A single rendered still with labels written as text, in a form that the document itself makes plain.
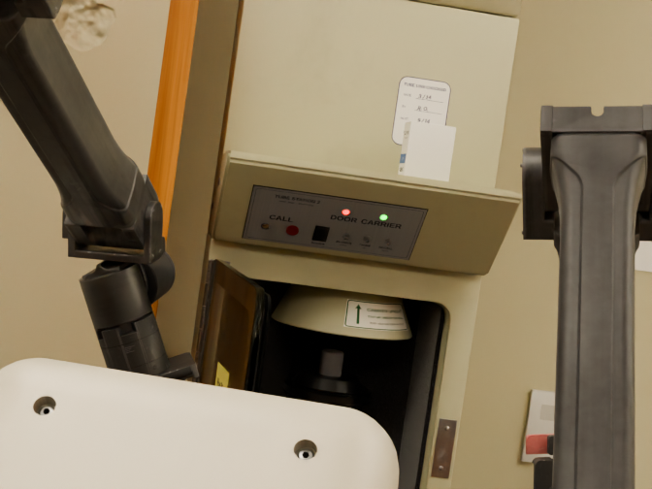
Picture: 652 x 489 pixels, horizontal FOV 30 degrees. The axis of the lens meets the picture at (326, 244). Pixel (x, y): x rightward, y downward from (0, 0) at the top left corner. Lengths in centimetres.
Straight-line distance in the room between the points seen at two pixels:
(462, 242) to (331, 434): 82
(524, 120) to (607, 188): 109
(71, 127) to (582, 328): 43
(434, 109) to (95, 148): 52
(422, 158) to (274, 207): 17
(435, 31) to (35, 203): 69
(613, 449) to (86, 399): 31
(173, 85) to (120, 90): 53
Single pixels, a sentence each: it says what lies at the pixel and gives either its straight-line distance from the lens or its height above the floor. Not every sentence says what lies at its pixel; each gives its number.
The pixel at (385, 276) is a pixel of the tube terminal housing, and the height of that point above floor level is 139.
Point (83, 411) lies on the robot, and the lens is 58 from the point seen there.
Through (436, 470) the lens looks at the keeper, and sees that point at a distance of 147.
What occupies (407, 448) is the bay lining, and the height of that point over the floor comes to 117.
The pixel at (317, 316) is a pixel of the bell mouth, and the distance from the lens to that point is 144.
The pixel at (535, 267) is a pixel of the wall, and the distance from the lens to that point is 191.
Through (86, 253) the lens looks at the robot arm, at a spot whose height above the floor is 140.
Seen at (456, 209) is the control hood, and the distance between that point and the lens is 133.
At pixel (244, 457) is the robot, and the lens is 56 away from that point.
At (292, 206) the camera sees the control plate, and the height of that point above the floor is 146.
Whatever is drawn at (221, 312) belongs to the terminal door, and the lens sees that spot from 126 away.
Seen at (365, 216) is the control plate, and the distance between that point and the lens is 133.
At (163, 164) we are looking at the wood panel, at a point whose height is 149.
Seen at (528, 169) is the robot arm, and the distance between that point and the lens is 91.
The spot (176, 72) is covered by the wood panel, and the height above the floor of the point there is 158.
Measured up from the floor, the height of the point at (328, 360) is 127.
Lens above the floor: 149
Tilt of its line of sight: 3 degrees down
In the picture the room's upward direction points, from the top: 8 degrees clockwise
